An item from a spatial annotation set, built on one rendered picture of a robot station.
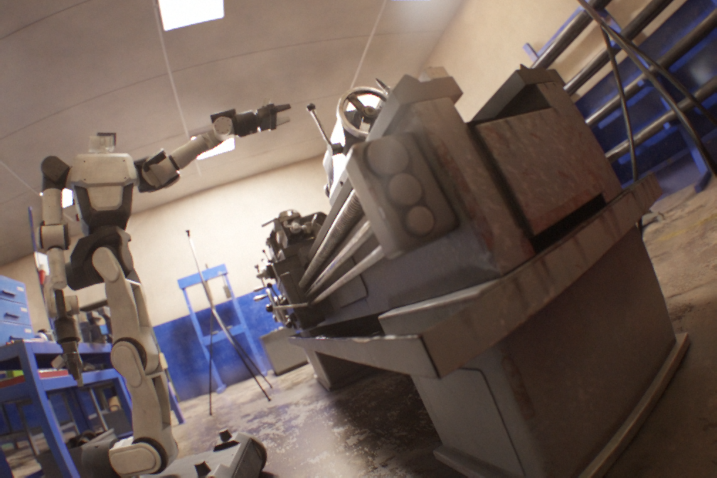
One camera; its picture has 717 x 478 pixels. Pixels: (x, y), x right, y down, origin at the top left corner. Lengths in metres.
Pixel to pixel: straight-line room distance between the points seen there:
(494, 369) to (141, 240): 6.34
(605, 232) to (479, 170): 0.30
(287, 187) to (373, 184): 6.06
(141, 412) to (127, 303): 0.37
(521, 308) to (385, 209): 0.25
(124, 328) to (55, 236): 0.40
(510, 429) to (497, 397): 0.07
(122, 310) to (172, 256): 5.09
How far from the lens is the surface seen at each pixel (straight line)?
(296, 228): 1.81
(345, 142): 1.21
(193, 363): 6.13
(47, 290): 1.30
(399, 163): 0.54
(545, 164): 0.68
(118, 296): 1.28
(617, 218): 0.78
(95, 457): 1.46
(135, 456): 1.32
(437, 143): 0.57
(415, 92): 0.62
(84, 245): 1.40
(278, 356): 4.62
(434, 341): 0.44
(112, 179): 1.41
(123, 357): 1.24
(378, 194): 0.52
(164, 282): 6.30
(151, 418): 1.29
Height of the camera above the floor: 0.53
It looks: 14 degrees up
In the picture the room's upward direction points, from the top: 25 degrees counter-clockwise
